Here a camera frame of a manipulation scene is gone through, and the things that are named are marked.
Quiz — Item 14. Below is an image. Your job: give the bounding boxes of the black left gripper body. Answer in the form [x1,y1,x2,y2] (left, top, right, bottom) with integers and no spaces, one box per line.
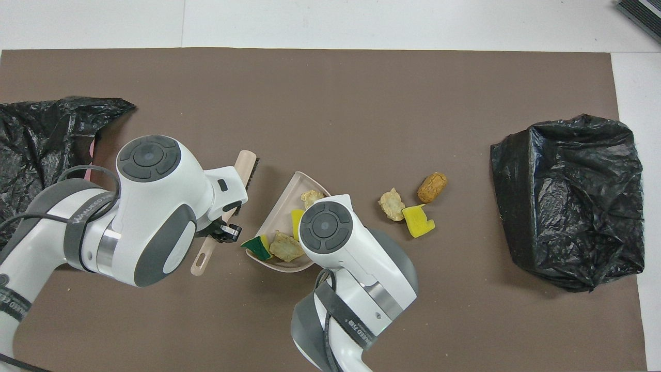
[195,220,225,240]

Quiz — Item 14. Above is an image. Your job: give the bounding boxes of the green and yellow sponge piece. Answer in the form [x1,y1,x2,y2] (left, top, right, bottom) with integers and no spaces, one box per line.
[241,235,273,261]

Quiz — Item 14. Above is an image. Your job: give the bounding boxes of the beige plastic dustpan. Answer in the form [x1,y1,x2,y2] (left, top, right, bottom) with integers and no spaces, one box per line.
[245,171,331,273]

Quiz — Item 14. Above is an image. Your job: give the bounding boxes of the plain yellow sponge piece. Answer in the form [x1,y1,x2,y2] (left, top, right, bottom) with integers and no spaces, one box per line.
[290,209,306,241]

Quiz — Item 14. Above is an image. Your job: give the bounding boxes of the beige hand brush black bristles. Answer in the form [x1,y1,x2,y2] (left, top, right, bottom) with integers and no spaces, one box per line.
[191,150,260,277]

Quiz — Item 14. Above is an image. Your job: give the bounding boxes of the notched yellow sponge piece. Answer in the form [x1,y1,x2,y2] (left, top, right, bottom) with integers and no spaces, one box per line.
[401,204,436,239]

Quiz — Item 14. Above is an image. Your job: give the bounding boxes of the brown oval sponge chunk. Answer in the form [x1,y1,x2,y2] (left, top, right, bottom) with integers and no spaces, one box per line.
[417,172,448,204]

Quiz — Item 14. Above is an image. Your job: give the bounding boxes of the pink plastic bin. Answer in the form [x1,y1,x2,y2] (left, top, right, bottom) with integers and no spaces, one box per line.
[85,139,97,181]

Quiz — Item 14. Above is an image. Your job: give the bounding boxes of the black plastic trash bag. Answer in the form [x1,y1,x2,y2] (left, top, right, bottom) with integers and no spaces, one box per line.
[490,114,646,293]
[0,96,136,249]

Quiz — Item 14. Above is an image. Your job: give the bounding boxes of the large brown table mat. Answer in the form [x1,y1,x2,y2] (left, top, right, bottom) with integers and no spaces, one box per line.
[0,48,649,372]

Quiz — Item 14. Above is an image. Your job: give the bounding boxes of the dark grey ribbed panel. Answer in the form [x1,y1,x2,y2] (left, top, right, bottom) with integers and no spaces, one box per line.
[616,0,661,44]

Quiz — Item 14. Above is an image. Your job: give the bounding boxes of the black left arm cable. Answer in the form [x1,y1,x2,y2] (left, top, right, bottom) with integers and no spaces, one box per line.
[0,164,122,230]

